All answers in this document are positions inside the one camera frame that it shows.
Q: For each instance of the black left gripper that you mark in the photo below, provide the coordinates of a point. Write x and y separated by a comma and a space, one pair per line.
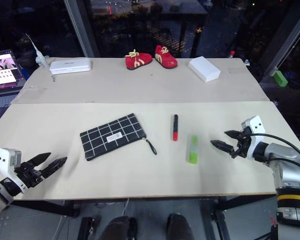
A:
28, 173

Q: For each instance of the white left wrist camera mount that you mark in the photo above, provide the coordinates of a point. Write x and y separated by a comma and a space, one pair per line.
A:
5, 160

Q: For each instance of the black white grid pencil case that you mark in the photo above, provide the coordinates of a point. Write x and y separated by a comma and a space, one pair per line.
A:
113, 136

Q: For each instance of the laptop screen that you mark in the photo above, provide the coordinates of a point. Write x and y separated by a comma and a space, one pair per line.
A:
3, 72

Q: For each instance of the dark rounded robot foot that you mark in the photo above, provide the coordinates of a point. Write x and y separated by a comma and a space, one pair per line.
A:
118, 228
178, 227

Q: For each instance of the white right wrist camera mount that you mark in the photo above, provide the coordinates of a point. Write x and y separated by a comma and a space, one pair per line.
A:
254, 135

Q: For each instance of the white clamp with thin rod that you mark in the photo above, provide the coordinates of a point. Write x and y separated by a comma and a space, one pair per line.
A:
37, 56

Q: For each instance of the white flat rectangular case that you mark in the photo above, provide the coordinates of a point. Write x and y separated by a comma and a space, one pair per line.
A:
70, 66

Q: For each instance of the green block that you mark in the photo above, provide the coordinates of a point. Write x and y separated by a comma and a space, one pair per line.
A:
280, 78

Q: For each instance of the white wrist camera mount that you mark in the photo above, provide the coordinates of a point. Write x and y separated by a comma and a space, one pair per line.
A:
5, 160
254, 135

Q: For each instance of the green glue stick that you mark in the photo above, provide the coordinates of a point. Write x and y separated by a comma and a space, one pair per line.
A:
193, 149

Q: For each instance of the black red marker pen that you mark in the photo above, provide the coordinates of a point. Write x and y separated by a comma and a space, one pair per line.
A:
175, 127

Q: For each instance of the black table frame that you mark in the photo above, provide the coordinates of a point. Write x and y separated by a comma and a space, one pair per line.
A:
140, 207

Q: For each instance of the white cardboard box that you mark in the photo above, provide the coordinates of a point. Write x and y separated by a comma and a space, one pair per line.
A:
204, 69

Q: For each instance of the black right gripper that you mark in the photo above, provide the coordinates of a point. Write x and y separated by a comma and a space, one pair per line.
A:
242, 145

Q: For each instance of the red shoe with yellow laces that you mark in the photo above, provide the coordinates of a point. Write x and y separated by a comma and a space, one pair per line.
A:
138, 60
165, 57

